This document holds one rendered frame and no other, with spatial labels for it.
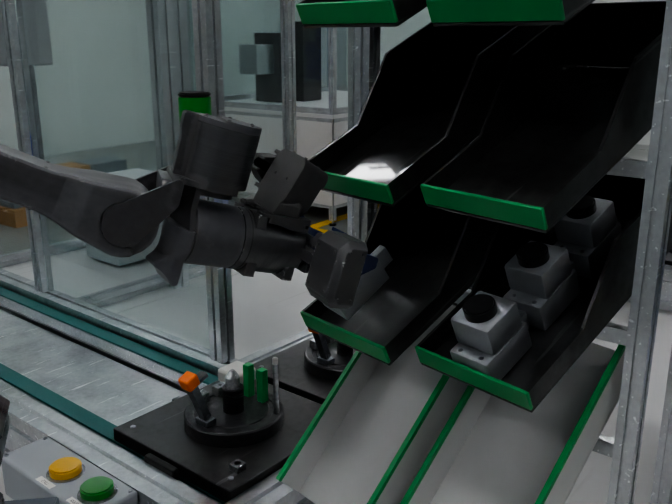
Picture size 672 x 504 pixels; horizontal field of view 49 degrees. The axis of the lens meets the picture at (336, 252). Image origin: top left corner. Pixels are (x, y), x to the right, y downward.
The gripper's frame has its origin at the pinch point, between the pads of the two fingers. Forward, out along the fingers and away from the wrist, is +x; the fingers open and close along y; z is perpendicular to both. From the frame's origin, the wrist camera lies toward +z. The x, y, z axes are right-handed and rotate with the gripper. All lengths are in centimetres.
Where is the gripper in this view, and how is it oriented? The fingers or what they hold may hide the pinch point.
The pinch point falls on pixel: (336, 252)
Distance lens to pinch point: 74.2
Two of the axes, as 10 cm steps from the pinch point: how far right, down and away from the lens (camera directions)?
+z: 2.7, -9.5, -1.7
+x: 7.9, 1.1, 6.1
